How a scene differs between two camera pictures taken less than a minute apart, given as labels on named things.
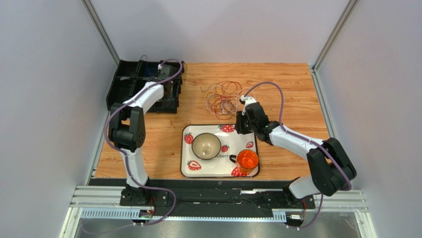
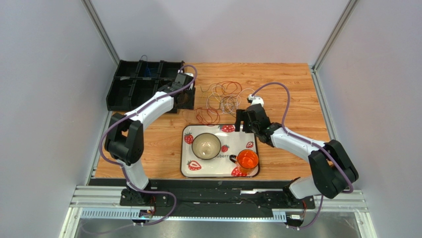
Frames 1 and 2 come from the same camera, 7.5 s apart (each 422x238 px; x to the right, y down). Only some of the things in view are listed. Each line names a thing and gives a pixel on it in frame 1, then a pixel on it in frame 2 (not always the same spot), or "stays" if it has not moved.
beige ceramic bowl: [206, 146] stays
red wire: [222, 102] -> [211, 116]
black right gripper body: [243, 122] stays
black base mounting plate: [182, 198] stays
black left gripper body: [169, 96] -> [189, 100]
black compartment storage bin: [130, 74] stays
